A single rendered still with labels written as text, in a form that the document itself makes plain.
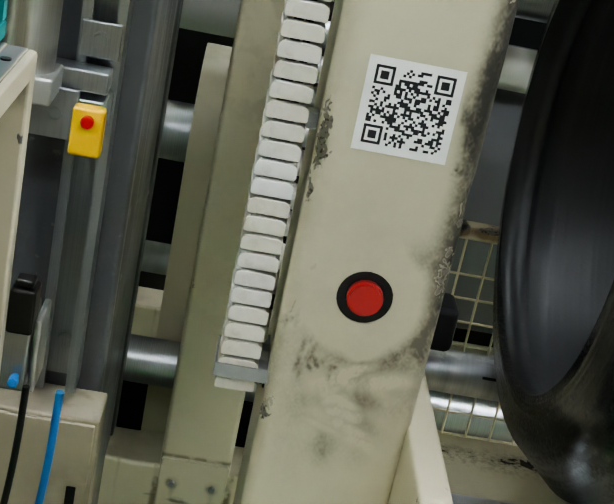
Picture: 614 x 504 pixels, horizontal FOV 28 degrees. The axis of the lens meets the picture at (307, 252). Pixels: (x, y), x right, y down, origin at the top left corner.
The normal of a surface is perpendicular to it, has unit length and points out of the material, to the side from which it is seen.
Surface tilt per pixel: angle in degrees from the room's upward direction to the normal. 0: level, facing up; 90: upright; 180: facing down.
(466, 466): 0
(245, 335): 90
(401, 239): 90
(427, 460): 0
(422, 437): 0
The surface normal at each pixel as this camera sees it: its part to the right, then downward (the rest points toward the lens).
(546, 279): 0.55, -0.23
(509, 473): 0.19, -0.91
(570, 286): 0.14, -0.34
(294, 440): 0.01, 0.37
